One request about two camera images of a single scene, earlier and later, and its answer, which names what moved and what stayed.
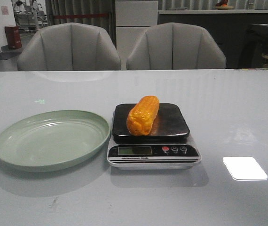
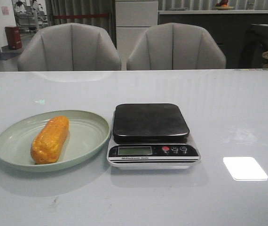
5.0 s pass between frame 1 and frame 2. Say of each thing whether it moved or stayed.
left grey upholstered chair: stayed
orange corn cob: moved
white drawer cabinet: stayed
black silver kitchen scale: stayed
